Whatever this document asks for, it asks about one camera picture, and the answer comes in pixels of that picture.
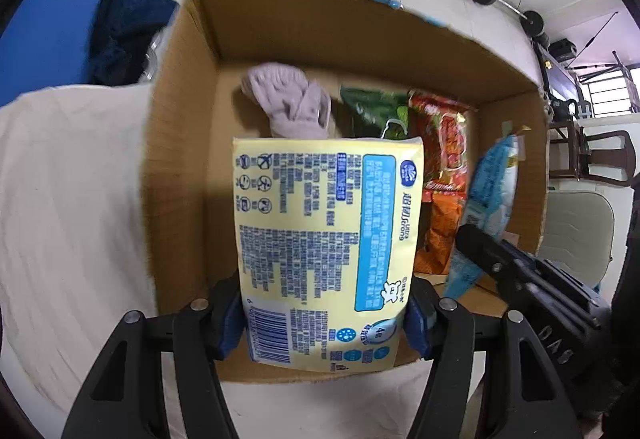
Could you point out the cardboard box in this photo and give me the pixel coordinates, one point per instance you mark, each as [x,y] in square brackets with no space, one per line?
[190,169]

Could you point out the green snack packet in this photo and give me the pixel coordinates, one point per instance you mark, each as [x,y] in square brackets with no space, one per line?
[372,111]

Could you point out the black speaker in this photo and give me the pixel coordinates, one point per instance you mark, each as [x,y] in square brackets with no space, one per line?
[564,50]

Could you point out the window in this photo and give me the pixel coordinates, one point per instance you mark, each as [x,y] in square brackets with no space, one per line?
[607,91]

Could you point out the dark blue cloth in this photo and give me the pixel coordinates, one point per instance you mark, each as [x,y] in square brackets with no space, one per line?
[125,34]

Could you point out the orange snack packet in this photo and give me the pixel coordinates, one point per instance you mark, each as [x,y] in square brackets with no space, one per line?
[440,229]

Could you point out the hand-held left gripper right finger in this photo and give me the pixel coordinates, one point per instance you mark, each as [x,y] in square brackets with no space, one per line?
[417,319]

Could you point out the purple scrunchie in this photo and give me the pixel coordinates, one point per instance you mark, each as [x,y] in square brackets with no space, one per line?
[290,99]

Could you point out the red snack packet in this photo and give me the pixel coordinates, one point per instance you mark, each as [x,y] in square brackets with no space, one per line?
[447,139]

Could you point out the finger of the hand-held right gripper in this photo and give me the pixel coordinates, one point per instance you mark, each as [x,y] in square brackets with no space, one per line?
[560,281]
[487,256]

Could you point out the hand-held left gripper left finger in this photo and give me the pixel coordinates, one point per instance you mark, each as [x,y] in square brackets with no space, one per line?
[231,319]

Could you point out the dark wooden chair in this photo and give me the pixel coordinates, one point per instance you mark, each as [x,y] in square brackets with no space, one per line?
[600,154]

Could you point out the grey table cloth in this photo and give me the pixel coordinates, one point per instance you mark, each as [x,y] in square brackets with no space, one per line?
[75,219]

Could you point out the yellow tissue pack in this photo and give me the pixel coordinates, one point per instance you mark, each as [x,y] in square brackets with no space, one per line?
[320,244]

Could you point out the blue and white packet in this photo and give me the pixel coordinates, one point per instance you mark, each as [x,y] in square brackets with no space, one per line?
[492,189]

